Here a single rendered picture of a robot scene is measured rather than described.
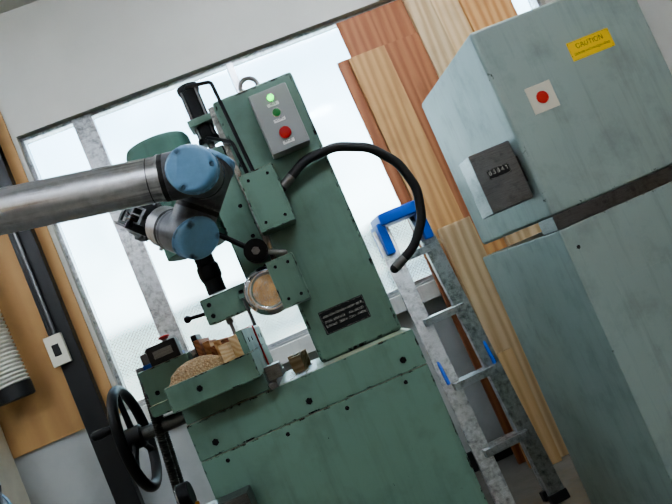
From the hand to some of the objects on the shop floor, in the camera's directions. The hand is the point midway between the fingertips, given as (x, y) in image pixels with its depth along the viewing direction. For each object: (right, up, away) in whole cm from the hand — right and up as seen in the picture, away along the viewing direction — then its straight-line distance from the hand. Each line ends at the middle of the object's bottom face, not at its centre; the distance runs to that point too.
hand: (133, 215), depth 179 cm
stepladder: (+115, -99, +89) cm, 176 cm away
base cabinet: (+70, -113, +14) cm, 134 cm away
